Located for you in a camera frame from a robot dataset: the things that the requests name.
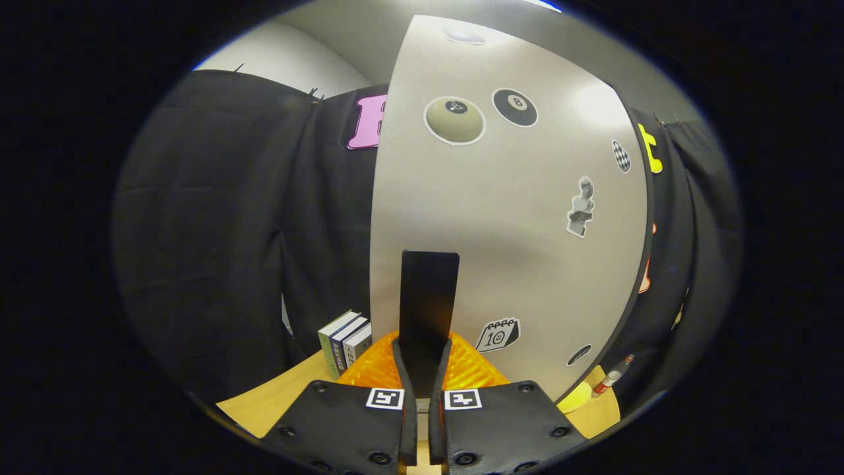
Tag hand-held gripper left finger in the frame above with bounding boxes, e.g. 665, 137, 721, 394
260, 330, 418, 475

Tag red and white marker pen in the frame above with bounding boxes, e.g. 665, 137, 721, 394
591, 354, 636, 398

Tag grey shoe cabinet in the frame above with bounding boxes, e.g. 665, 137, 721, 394
556, 108, 657, 404

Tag yellow rounded object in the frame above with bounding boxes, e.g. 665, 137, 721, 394
557, 381, 593, 415

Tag beige shoe cabinet door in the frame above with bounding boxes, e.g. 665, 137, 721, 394
369, 15, 651, 403

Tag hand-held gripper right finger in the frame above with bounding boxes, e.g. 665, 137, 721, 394
429, 330, 588, 475

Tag dark blue book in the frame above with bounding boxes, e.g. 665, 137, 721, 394
329, 317, 369, 374

